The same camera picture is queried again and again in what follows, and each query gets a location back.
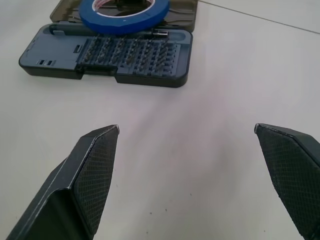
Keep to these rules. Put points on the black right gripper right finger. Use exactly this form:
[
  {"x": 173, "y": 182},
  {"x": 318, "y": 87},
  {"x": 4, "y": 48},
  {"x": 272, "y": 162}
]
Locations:
[{"x": 297, "y": 162}]

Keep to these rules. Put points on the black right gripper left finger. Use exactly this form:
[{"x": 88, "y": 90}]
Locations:
[{"x": 75, "y": 190}]

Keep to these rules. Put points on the dark screwdriver bit set case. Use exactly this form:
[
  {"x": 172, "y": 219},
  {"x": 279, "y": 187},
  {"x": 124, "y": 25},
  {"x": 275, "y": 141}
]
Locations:
[{"x": 60, "y": 53}]

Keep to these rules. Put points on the blue tape roll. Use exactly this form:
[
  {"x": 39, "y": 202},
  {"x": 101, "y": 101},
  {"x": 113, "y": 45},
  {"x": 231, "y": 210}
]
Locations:
[{"x": 110, "y": 23}]

